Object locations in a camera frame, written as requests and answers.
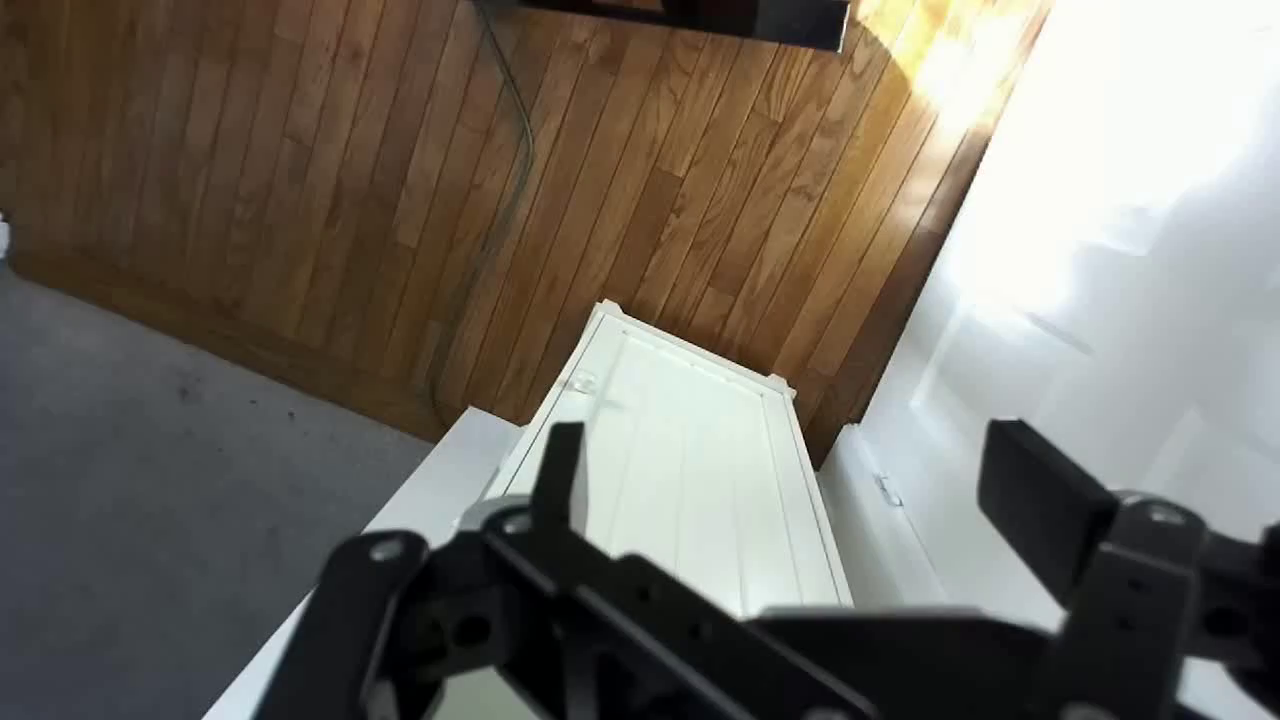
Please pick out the white shelf cabinet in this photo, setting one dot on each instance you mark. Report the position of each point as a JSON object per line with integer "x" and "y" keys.
{"x": 694, "y": 452}

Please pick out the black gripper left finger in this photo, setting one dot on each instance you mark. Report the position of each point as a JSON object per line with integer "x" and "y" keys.
{"x": 559, "y": 500}

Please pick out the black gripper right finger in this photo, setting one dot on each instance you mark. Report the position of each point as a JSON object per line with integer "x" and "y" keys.
{"x": 1041, "y": 500}

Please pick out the white cabinet door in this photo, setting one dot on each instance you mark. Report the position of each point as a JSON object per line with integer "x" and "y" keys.
{"x": 703, "y": 463}

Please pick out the black base at top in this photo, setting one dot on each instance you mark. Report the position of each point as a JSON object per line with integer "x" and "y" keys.
{"x": 778, "y": 21}

